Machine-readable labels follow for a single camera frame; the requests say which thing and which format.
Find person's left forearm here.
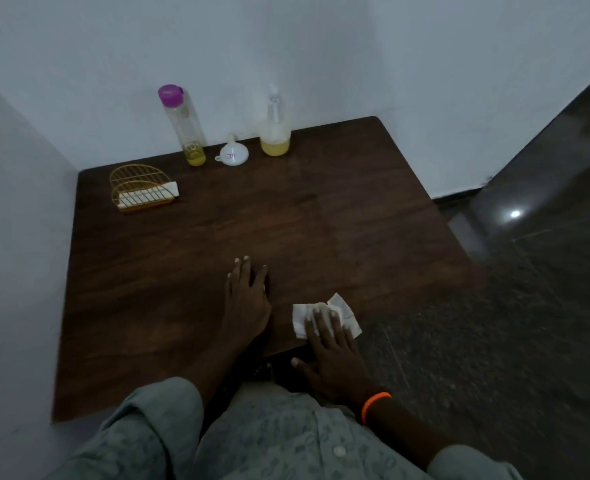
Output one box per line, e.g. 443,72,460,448
182,340,252,415

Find person's left hand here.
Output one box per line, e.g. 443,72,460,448
222,256,274,348

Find white tissue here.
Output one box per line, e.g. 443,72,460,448
292,293,363,341

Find clear spray bottle yellow liquid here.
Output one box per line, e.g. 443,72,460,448
259,85,292,157

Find person's right hand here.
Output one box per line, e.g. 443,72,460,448
291,306,378,408

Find clear bottle with purple cap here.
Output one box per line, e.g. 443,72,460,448
157,84,207,167

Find white plastic funnel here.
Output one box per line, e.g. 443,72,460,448
215,134,250,167

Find grey patterned shirt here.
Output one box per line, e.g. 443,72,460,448
45,377,525,480

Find person's right forearm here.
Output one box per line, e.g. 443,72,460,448
366,398,458,471

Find white napkins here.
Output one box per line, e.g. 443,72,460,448
117,182,180,210

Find yellow wire napkin holder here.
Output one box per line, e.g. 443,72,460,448
109,164,180,215

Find orange wristband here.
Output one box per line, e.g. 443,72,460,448
360,392,392,426

